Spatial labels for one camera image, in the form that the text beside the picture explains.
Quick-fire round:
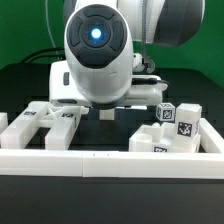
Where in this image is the thin grey cable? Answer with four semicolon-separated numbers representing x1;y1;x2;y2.
45;0;64;64

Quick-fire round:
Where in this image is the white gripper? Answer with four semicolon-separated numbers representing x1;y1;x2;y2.
48;59;169;108

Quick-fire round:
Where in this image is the white chair back part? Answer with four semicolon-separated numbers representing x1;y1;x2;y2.
0;101;89;151

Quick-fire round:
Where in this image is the white block at left edge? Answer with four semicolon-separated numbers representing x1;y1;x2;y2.
0;112;8;134

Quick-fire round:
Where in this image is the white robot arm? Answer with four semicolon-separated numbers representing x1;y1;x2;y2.
49;0;205;109

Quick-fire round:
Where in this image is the black thick cable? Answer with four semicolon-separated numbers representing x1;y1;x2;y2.
20;46;66;64

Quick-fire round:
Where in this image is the white chair seat part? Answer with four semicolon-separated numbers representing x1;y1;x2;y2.
129;122;201;153

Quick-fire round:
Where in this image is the white U-shaped fence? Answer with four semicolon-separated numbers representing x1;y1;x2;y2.
0;117;224;178

